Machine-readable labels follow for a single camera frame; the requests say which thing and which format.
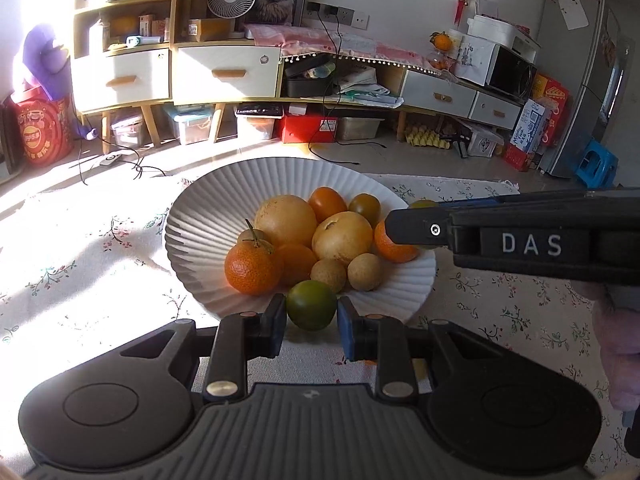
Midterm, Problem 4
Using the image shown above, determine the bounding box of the silver refrigerator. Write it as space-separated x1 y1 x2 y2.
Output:
537 0 630 179

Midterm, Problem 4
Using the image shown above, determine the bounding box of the orange tomato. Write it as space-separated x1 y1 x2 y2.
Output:
278 244 318 287
308 186 347 223

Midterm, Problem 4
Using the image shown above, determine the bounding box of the purple plush toy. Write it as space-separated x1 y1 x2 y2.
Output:
23 25 72 101

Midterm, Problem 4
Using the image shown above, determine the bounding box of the red box under cabinet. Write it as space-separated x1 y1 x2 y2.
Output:
277 115 337 143

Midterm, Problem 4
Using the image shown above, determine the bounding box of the person right hand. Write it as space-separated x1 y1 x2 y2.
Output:
572 281 639 412

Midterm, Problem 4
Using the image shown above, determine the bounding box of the smooth mandarin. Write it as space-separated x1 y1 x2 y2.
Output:
373 221 420 263

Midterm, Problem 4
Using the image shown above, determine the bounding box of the floral tablecloth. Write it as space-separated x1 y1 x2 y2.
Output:
1 177 632 474

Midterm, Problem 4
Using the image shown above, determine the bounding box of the mandarin with stem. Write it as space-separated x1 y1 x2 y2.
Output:
224 220 283 296

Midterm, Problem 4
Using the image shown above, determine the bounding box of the blue plastic stool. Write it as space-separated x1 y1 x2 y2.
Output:
575 139 618 190

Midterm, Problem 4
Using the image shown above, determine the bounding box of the dark green-brown tomato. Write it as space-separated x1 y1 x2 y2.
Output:
348 193 381 228

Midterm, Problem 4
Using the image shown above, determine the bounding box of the round yellow pear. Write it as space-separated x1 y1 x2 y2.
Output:
253 195 318 247

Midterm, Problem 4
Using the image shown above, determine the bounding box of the wooden shelf cabinet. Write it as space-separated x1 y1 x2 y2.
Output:
72 0 177 154

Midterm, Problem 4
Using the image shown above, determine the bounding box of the red printed bucket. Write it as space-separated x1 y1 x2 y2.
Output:
15 92 73 167

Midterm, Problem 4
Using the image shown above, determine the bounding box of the green lime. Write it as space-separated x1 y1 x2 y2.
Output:
286 280 337 332
409 200 438 209

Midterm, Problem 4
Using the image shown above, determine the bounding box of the black microwave oven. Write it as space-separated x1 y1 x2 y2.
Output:
454 35 537 102

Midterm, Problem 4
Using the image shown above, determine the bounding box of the white wooden drawer cabinet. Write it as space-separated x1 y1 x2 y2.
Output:
169 41 286 143

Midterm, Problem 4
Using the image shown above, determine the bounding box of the brown kiwi large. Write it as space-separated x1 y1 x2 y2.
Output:
310 259 347 294

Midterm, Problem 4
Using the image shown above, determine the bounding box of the white ribbed plate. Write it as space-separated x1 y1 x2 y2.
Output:
164 157 407 318

